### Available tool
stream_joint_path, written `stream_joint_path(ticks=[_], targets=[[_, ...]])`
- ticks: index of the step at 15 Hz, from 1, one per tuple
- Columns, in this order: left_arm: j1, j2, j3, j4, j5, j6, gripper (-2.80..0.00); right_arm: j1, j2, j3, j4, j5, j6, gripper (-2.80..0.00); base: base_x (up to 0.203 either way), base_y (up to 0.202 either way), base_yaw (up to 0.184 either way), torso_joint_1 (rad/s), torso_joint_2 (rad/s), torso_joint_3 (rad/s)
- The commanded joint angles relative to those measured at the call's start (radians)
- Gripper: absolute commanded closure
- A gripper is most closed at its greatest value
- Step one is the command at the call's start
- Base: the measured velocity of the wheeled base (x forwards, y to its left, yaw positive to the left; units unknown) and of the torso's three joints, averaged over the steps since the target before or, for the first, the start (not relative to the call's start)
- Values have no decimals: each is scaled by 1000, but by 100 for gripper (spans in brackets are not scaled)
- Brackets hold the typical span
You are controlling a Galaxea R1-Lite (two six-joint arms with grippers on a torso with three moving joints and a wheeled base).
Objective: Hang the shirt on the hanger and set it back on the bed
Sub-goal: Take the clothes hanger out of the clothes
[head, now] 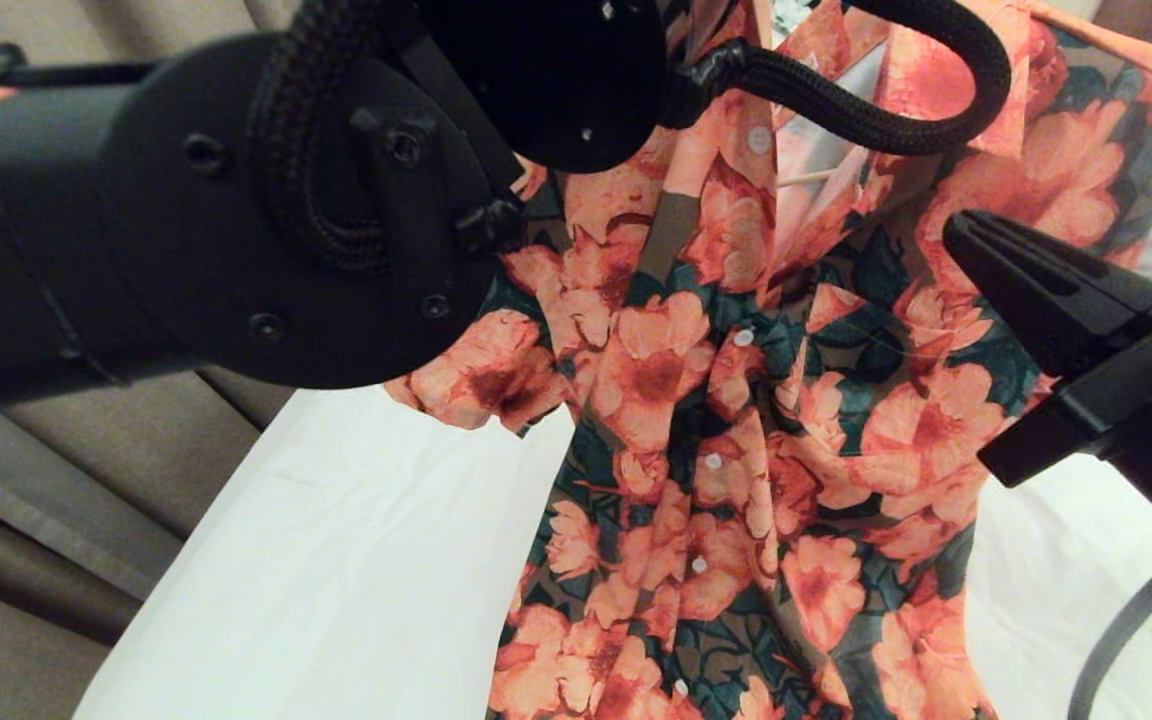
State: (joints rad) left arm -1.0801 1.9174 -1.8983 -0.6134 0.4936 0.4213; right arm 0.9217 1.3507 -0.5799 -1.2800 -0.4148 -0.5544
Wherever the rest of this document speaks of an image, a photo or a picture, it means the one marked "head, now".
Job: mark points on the brown padded headboard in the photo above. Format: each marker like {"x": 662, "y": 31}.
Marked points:
{"x": 1141, "y": 20}

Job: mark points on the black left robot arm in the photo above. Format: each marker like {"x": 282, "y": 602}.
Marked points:
{"x": 236, "y": 220}

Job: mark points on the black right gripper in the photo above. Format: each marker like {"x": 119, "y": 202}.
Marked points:
{"x": 1146, "y": 400}

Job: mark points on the beige curtain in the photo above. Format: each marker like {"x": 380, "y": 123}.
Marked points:
{"x": 36, "y": 480}

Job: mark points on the orange floral short-sleeve shirt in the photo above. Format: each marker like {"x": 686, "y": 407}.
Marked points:
{"x": 736, "y": 400}

